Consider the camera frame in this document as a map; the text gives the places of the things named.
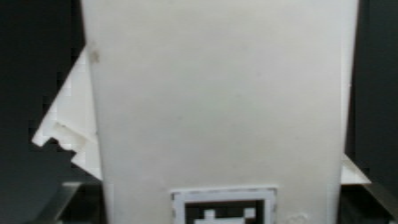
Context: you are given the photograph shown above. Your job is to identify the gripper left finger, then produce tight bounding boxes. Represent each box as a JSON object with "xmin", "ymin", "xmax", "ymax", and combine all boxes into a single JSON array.
[{"xmin": 33, "ymin": 181, "xmax": 108, "ymax": 224}]

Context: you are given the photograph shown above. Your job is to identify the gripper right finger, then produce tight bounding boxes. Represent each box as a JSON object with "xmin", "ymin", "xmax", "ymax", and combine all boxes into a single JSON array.
[{"xmin": 339, "ymin": 183, "xmax": 398, "ymax": 224}]

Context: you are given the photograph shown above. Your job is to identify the white block with tags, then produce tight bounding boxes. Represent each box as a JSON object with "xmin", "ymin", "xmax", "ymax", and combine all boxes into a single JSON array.
[{"xmin": 81, "ymin": 0, "xmax": 359, "ymax": 224}]

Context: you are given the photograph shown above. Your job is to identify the white cabinet box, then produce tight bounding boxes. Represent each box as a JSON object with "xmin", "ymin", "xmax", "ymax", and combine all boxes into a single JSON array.
[{"xmin": 32, "ymin": 50, "xmax": 103, "ymax": 179}]

